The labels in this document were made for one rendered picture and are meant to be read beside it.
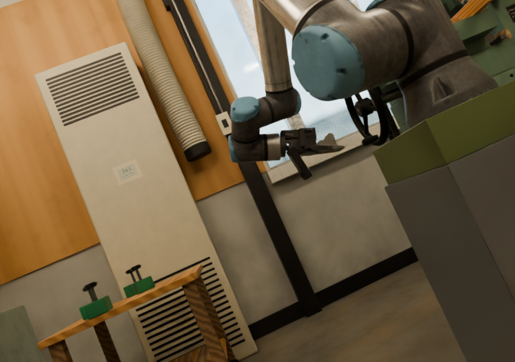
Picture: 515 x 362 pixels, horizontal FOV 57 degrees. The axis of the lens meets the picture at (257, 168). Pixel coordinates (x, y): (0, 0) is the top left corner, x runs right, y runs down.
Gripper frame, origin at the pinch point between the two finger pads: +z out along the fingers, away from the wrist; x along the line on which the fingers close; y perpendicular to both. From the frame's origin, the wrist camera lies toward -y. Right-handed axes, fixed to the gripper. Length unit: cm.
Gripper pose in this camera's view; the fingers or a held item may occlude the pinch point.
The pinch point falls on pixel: (340, 149)
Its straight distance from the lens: 159.8
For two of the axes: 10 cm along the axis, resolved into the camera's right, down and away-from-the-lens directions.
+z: 10.0, -0.6, 0.6
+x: -0.5, 1.4, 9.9
